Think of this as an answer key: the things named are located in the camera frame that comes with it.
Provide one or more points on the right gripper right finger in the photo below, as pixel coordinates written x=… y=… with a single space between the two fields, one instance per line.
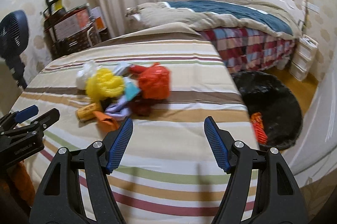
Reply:
x=278 y=198

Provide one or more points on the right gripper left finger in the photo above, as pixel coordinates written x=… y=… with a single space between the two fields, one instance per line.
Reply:
x=58 y=198

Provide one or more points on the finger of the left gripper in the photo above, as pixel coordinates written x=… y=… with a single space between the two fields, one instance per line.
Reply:
x=26 y=114
x=45 y=121

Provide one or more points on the yellow cylindrical can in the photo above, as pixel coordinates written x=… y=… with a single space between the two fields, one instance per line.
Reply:
x=86 y=113

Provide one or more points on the orange wrapper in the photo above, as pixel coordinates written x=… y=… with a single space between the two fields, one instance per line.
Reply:
x=105 y=123

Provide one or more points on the white paper ball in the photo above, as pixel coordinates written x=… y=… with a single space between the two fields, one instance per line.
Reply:
x=87 y=71

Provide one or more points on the yellow foam net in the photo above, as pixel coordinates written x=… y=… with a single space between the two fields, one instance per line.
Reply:
x=103 y=85

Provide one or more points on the white tube dark cap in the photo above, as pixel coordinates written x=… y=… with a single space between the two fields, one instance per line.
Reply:
x=122 y=69

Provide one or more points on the red bottle black cap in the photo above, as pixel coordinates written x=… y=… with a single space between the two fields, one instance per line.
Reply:
x=140 y=106

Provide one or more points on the red plastic bag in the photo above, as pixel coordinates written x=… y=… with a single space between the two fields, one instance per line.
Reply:
x=153 y=81

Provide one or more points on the orange foam net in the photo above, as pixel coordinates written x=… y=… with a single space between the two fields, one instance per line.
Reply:
x=256 y=120

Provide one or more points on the black trash bin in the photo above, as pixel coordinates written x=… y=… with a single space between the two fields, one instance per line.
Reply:
x=281 y=113

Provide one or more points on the white wardrobe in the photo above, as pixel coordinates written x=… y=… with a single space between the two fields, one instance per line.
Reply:
x=314 y=154

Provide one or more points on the dark wicker basket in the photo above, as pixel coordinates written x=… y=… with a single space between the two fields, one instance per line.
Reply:
x=82 y=40

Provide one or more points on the dark blue fan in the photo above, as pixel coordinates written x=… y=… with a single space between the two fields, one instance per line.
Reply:
x=14 y=40

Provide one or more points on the cardboard box with labels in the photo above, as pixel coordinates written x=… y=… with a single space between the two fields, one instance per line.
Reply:
x=73 y=22

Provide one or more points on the striped bed sheet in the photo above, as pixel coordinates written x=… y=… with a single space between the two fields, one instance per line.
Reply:
x=168 y=173

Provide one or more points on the orange white box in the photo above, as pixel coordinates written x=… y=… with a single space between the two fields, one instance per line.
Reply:
x=96 y=13

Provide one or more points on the plaid bed sheet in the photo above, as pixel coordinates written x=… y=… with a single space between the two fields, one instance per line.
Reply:
x=245 y=49

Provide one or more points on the white drawer unit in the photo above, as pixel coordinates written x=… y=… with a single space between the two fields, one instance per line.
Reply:
x=303 y=57

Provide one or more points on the beige blue duvet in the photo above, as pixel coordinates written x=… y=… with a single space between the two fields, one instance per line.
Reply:
x=201 y=15

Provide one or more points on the white wall switch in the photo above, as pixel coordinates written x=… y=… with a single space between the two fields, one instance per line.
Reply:
x=313 y=7

